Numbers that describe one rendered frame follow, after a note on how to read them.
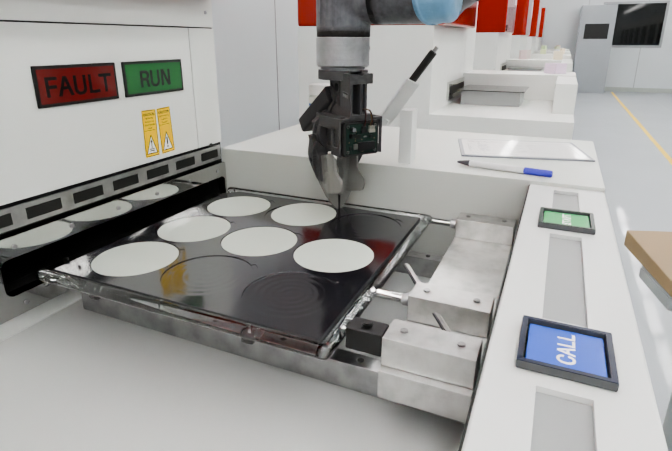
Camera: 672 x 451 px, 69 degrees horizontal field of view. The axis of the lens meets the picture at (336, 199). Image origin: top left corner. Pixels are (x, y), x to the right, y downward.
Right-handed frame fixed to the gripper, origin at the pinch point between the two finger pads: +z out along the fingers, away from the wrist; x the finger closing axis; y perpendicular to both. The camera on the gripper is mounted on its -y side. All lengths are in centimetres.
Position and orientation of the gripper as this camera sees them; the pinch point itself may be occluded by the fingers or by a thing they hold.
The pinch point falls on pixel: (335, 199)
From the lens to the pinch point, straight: 77.5
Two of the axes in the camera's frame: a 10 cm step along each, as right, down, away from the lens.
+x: 8.7, -1.5, 4.6
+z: 0.0, 9.5, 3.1
